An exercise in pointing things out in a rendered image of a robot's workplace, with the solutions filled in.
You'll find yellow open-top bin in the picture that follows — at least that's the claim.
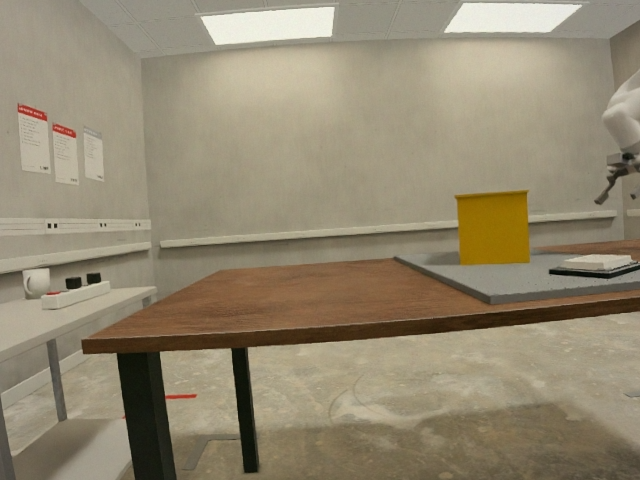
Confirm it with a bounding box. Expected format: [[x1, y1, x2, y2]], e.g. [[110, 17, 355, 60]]
[[454, 190, 530, 265]]

